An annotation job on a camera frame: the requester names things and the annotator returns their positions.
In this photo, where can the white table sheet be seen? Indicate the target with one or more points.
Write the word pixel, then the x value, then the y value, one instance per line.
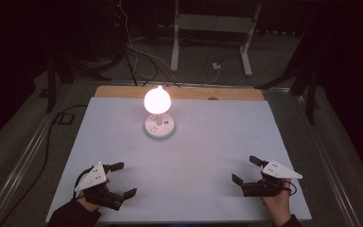
pixel 186 170

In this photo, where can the aluminium floor rail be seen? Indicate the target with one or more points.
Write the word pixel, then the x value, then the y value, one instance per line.
pixel 22 160
pixel 331 167

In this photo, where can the black metal stand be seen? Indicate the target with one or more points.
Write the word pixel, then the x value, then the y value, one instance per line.
pixel 52 85
pixel 310 94

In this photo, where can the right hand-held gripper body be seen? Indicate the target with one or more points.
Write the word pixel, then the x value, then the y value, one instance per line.
pixel 277 170

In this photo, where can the glowing round bulb lamp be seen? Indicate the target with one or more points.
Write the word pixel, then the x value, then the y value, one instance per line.
pixel 157 101

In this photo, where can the white metal desk frame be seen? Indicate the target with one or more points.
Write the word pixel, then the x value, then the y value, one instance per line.
pixel 214 23

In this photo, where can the round white power socket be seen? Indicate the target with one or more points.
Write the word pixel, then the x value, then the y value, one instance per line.
pixel 159 129

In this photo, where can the person's left hand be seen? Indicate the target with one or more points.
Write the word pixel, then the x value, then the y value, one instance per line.
pixel 88 205

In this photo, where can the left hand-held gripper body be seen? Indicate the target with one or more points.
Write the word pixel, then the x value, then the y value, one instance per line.
pixel 92 178

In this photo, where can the person's right hand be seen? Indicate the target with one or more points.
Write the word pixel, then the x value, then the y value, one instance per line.
pixel 279 205

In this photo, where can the black rectangular floor frame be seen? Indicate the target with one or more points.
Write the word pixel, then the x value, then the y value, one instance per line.
pixel 65 118

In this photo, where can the white plug adapter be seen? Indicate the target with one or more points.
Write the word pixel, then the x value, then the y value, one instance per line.
pixel 216 66

